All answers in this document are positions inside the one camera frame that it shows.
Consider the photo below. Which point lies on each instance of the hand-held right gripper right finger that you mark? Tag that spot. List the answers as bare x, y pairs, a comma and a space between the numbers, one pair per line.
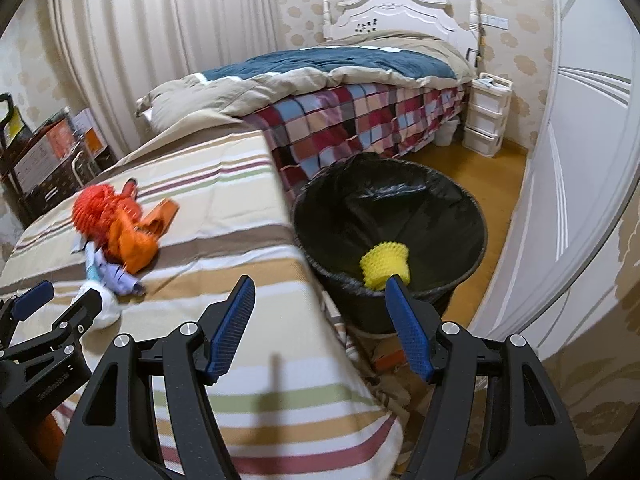
410, 330

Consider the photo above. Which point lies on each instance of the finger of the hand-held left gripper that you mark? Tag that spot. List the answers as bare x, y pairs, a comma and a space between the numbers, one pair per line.
34, 300
75, 317

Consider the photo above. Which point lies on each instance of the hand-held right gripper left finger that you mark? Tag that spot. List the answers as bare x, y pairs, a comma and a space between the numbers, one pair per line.
232, 330

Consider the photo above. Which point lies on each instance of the orange plastic bag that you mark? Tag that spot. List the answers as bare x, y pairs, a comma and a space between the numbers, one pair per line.
132, 240

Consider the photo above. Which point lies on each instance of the black lined trash bin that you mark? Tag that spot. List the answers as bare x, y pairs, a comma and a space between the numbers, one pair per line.
350, 210

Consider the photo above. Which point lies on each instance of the white crumpled paper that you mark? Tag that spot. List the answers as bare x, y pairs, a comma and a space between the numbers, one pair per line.
102, 310

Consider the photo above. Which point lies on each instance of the purple crumpled wrapper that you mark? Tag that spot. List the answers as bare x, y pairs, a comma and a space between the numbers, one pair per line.
119, 279

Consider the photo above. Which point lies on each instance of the flattened cardboard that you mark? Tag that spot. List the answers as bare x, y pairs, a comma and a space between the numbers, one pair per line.
400, 390

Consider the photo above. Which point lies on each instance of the yellow foam fruit net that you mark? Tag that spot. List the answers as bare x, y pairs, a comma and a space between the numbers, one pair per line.
382, 264

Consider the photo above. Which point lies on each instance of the orange foam fruit net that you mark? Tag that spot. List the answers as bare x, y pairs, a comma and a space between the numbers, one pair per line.
95, 210

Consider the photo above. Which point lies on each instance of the dark patterned bag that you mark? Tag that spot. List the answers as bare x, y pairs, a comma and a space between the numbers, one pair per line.
55, 185

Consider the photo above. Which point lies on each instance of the striped table cloth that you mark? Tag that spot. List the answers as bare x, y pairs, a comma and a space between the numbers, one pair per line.
225, 200

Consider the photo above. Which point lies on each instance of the brown cardboard box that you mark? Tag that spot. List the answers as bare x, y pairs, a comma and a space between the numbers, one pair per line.
42, 152

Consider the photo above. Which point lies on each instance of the white and orange box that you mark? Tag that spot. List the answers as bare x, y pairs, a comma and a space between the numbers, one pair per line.
90, 130

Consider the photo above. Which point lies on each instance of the black hand trolley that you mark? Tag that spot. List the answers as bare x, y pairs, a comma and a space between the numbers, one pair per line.
6, 120

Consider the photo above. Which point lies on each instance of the small white plastic container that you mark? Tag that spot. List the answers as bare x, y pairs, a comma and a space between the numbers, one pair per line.
446, 134

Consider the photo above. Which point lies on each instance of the beige plain cloth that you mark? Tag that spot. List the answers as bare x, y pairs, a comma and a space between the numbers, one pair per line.
190, 127

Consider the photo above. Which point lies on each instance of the plaid bed sheet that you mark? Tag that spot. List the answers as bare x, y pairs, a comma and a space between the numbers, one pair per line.
350, 115

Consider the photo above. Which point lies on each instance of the white plastic drawer unit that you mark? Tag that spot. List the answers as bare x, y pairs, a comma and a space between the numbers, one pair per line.
484, 117

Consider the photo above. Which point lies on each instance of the white door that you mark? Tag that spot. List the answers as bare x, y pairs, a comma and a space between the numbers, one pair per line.
575, 160

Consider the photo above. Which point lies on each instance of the beige and blue duvet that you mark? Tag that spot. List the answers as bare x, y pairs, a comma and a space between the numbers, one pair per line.
310, 67

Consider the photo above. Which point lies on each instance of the cream curtain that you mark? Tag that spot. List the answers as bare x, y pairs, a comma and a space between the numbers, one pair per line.
150, 25

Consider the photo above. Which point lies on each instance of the white bed with duvet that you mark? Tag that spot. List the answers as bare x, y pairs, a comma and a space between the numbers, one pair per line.
395, 12

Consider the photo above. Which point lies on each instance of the wall switch plate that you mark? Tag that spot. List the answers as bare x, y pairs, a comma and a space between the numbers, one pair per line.
495, 21

